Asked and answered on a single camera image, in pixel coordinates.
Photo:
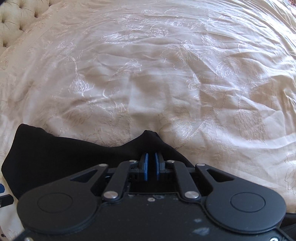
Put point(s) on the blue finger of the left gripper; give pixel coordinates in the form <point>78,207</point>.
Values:
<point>5,199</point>

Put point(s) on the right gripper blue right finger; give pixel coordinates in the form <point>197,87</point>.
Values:
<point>162,166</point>

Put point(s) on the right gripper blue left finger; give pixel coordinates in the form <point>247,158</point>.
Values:
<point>139,168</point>

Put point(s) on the black pants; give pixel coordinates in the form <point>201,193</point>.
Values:
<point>37,157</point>

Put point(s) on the cream embroidered bedspread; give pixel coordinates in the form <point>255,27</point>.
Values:
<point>215,80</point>

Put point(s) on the cream tufted headboard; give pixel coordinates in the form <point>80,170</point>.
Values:
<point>17,16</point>

